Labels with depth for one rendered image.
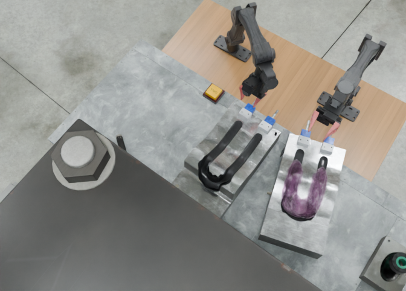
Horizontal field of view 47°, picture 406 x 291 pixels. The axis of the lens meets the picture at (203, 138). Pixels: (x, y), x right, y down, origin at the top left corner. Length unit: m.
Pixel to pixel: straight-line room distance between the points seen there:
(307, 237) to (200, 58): 1.03
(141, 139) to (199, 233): 1.42
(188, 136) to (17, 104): 1.57
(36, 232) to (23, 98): 2.61
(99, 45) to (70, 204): 2.70
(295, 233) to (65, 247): 1.27
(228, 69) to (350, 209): 0.88
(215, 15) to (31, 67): 1.54
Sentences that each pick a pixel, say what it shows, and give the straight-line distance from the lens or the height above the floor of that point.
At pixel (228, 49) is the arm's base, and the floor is 0.82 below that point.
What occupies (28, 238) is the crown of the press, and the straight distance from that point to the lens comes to 0.86.
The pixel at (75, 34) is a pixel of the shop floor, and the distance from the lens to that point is 3.60.
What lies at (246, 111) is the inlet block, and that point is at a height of 0.92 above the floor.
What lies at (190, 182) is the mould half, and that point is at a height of 0.86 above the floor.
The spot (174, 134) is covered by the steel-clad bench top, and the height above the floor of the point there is 0.80.
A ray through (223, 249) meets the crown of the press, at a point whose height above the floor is 2.01.
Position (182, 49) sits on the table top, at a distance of 2.42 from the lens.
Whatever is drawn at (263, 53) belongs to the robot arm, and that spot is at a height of 1.26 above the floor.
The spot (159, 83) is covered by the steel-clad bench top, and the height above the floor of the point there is 0.80.
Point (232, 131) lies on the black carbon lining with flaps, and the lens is 2.10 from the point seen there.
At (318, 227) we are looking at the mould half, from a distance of 1.98.
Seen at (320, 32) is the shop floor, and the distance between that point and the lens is 3.55.
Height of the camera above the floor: 2.79
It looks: 67 degrees down
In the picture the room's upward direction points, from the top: 2 degrees counter-clockwise
